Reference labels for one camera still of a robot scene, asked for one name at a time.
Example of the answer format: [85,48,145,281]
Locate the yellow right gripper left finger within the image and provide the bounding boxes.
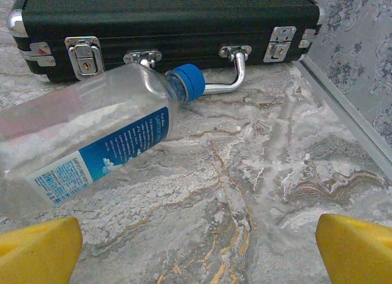
[0,216,83,284]

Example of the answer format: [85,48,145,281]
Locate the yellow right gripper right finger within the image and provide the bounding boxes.
[315,212,392,284]

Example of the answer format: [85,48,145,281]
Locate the square clear bottle blue label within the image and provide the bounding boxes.
[0,62,206,219]

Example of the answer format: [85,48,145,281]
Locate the black case metal latches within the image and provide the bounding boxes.
[7,0,326,97]

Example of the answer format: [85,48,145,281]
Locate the aluminium frame bar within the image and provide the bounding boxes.
[293,56,392,171]

